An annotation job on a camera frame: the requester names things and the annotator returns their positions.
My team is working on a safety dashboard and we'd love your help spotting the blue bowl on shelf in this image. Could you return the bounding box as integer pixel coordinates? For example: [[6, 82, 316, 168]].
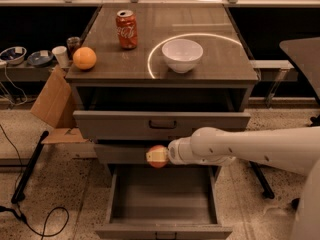
[[27, 50, 53, 67]]

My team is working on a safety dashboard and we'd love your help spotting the white ceramic bowl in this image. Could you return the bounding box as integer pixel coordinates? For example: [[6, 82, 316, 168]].
[[161, 39, 203, 73]]

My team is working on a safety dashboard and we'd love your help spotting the grey drawer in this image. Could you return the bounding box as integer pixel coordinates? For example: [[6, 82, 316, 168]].
[[73, 89, 252, 142], [94, 140, 233, 166], [96, 165, 232, 240]]

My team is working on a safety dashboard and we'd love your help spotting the grey top drawer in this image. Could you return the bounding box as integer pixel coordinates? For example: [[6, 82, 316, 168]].
[[73, 89, 252, 142]]

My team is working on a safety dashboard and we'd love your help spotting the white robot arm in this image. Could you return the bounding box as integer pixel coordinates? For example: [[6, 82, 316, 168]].
[[146, 126, 320, 240]]

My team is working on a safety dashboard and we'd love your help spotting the red coca-cola can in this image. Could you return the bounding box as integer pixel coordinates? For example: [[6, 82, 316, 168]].
[[116, 10, 138, 49]]

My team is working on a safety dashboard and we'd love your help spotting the brown cardboard piece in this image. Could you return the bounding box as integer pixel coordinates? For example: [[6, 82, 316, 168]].
[[31, 66, 86, 144]]

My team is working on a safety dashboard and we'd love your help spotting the black stand leg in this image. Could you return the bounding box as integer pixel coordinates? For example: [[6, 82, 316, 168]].
[[250, 161, 275, 199], [11, 131, 49, 204]]

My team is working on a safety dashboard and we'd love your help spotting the grey bottom drawer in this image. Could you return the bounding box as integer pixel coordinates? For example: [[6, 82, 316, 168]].
[[96, 165, 232, 240]]

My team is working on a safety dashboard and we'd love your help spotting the grey middle drawer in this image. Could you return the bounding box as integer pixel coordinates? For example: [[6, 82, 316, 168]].
[[94, 140, 233, 166]]

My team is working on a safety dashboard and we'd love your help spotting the dark glass jar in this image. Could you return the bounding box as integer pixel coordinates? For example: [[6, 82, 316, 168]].
[[67, 37, 82, 58]]

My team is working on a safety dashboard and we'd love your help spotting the black right stand leg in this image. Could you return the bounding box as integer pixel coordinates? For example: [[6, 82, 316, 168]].
[[250, 161, 275, 199]]

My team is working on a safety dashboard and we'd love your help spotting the black left stand leg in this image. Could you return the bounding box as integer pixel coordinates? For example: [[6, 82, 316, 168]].
[[11, 131, 49, 204]]

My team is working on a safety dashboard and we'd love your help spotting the white paper cup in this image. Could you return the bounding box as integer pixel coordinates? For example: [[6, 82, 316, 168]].
[[52, 46, 69, 68]]

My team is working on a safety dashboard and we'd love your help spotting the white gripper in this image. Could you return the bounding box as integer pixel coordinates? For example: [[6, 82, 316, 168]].
[[146, 137, 199, 165]]

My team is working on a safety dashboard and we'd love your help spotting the red apple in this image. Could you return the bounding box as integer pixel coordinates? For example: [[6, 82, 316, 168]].
[[147, 145, 168, 168]]

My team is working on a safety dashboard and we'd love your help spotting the grey drawer cabinet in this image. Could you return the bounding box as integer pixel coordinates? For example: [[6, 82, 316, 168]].
[[65, 3, 260, 182]]

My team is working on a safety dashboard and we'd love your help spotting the orange fruit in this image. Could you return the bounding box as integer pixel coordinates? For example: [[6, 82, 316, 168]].
[[73, 47, 97, 70]]

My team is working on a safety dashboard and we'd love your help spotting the white bowl on shelf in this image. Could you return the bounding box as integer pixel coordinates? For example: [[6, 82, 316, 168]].
[[0, 46, 27, 65]]

